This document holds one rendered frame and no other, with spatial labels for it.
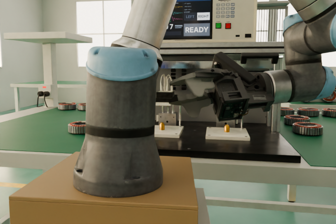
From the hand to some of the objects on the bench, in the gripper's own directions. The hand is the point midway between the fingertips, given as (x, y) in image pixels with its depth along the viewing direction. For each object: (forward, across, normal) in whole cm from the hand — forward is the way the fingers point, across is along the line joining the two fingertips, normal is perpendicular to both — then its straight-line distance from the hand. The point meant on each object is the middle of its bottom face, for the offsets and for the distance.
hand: (174, 90), depth 63 cm
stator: (+30, +56, +31) cm, 71 cm away
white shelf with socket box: (+55, +98, +80) cm, 138 cm away
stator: (-61, +50, +14) cm, 80 cm away
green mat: (-81, +52, +12) cm, 97 cm away
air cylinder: (-6, +56, +30) cm, 63 cm away
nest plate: (-2, +46, +20) cm, 50 cm away
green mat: (+41, +71, +48) cm, 95 cm away
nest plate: (-25, +42, +13) cm, 51 cm away
